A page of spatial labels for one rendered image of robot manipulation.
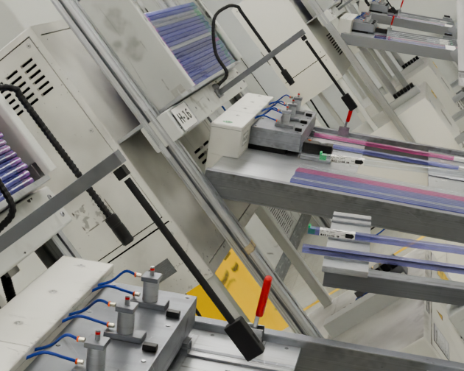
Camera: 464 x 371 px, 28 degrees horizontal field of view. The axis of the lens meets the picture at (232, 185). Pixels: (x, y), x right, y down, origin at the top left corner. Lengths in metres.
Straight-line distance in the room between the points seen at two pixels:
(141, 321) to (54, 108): 1.04
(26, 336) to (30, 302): 0.10
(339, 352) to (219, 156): 1.04
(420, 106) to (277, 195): 3.58
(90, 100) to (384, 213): 0.73
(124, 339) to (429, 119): 4.57
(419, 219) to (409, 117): 3.57
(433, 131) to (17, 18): 2.61
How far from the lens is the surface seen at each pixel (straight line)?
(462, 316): 1.59
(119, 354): 1.16
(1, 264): 1.24
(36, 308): 1.22
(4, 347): 1.12
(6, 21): 4.32
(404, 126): 5.63
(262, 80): 8.86
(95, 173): 0.98
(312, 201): 2.09
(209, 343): 1.34
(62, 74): 2.18
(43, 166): 1.39
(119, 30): 2.23
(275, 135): 2.40
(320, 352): 1.36
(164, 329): 1.23
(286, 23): 5.63
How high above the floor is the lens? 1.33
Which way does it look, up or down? 5 degrees down
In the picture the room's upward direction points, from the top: 36 degrees counter-clockwise
